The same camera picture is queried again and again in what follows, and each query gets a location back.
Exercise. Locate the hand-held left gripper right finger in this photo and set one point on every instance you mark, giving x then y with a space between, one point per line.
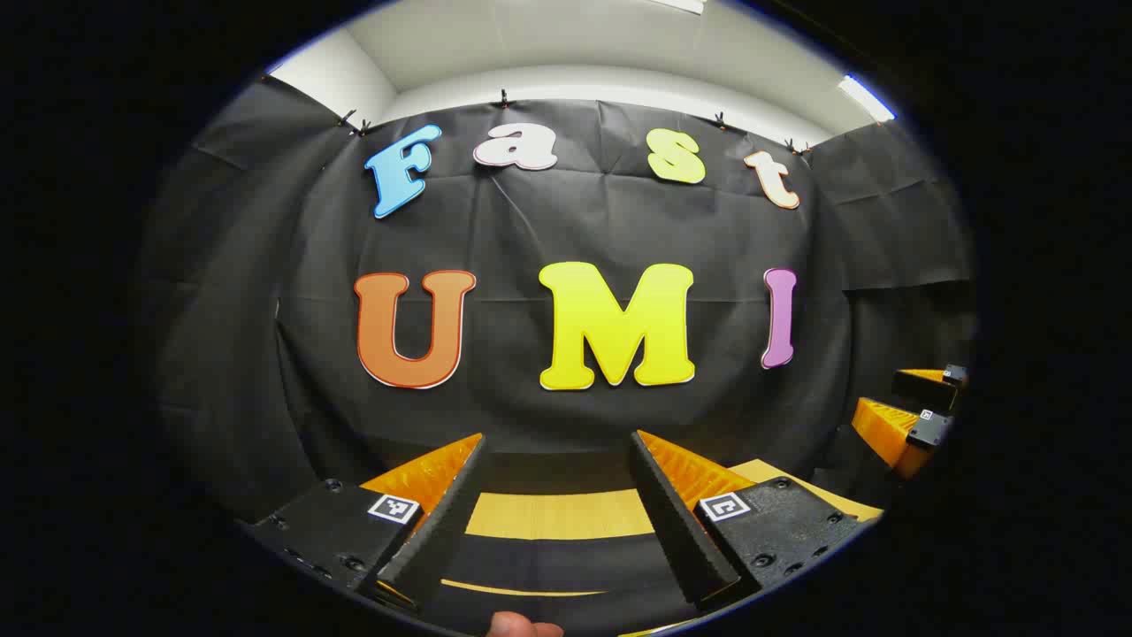
676 531

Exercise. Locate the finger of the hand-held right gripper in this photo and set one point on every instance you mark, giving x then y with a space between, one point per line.
884 429
924 389

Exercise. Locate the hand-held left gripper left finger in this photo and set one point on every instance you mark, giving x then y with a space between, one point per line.
442 531

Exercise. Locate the dark blue jeans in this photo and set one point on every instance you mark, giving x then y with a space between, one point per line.
548 559

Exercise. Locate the ceiling light panel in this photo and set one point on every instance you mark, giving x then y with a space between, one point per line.
679 4
867 97

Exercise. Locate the black backdrop cloth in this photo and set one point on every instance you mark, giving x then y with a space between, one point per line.
513 221

